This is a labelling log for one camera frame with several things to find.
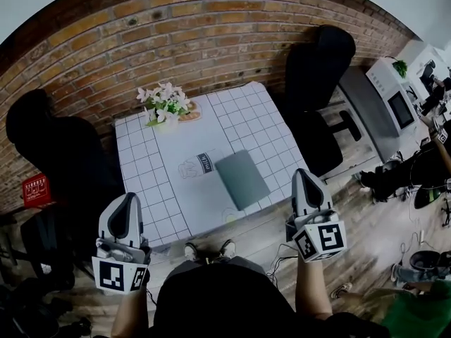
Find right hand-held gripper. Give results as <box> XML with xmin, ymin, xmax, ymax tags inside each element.
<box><xmin>285</xmin><ymin>168</ymin><xmax>348</xmax><ymax>263</ymax></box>

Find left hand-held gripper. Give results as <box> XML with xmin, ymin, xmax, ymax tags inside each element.
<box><xmin>90</xmin><ymin>192</ymin><xmax>153</xmax><ymax>294</ymax></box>

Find grey notebook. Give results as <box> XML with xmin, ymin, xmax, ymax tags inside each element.
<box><xmin>214</xmin><ymin>149</ymin><xmax>271</xmax><ymax>212</ymax></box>

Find person's left forearm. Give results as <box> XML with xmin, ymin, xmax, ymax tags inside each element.
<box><xmin>111</xmin><ymin>289</ymin><xmax>149</xmax><ymax>338</ymax></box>

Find person's right forearm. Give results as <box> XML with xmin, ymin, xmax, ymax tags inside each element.
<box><xmin>297</xmin><ymin>258</ymin><xmax>334</xmax><ymax>318</ymax></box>

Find white grid tablecloth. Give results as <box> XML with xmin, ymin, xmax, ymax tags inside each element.
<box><xmin>113</xmin><ymin>81</ymin><xmax>311</xmax><ymax>249</ymax></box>

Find black side chair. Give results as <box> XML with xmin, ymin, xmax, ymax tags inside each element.
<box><xmin>19</xmin><ymin>208</ymin><xmax>77</xmax><ymax>290</ymax></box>

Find red box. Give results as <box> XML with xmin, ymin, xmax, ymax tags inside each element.
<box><xmin>22</xmin><ymin>176</ymin><xmax>49</xmax><ymax>207</ymax></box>

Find black office chair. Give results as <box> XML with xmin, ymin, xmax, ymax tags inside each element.
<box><xmin>5</xmin><ymin>89</ymin><xmax>126</xmax><ymax>204</ymax></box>
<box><xmin>281</xmin><ymin>25</ymin><xmax>362</xmax><ymax>179</ymax></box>

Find person's right shoe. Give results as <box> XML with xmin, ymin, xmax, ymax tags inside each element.
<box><xmin>220</xmin><ymin>239</ymin><xmax>236</xmax><ymax>259</ymax></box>

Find grey desk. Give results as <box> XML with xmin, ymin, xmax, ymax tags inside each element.
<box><xmin>338</xmin><ymin>65</ymin><xmax>402</xmax><ymax>163</ymax></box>

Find black green helmet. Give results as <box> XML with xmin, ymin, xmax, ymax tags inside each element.
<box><xmin>414</xmin><ymin>184</ymin><xmax>450</xmax><ymax>210</ymax></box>

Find white flowers in pot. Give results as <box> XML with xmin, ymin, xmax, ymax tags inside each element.
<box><xmin>136</xmin><ymin>82</ymin><xmax>191</xmax><ymax>128</ymax></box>

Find person's black shirt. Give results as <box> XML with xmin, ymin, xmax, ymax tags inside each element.
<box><xmin>151</xmin><ymin>257</ymin><xmax>388</xmax><ymax>338</ymax></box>

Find white microwave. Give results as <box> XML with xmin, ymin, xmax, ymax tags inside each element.
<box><xmin>365</xmin><ymin>57</ymin><xmax>420</xmax><ymax>130</ymax></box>

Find small green plant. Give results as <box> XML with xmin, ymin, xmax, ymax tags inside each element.
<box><xmin>392</xmin><ymin>58</ymin><xmax>409</xmax><ymax>77</ymax></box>

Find white cable with adapter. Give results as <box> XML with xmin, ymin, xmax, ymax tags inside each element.
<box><xmin>400</xmin><ymin>229</ymin><xmax>427</xmax><ymax>258</ymax></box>

